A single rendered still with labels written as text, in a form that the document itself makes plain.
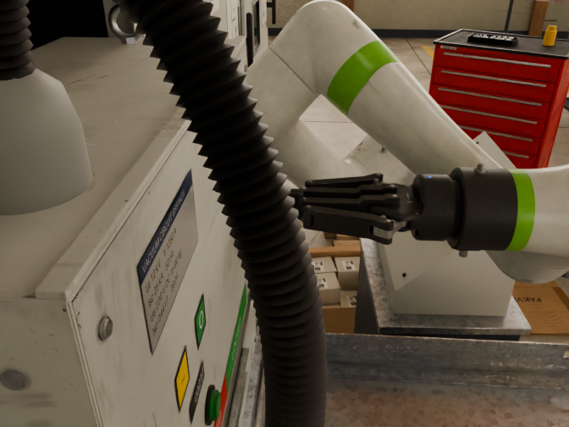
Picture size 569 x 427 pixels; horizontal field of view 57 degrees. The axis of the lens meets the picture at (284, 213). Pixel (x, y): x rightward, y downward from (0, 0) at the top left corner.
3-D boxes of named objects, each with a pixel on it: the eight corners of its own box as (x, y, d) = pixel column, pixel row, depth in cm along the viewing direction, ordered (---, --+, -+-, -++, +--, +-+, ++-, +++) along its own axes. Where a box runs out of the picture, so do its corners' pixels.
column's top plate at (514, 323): (357, 231, 151) (357, 225, 150) (471, 232, 150) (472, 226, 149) (378, 334, 113) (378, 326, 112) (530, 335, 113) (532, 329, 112)
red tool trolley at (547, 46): (412, 190, 338) (434, 23, 288) (439, 165, 373) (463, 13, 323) (526, 220, 303) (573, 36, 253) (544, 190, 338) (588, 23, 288)
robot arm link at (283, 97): (322, 204, 129) (183, 107, 84) (370, 158, 126) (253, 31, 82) (352, 241, 122) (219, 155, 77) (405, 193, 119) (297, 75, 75)
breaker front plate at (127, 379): (262, 346, 84) (254, 42, 61) (201, 768, 42) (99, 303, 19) (254, 346, 84) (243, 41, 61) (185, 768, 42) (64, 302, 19)
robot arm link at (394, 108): (350, 91, 72) (409, 46, 74) (344, 131, 83) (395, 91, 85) (555, 292, 62) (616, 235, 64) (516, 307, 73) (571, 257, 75)
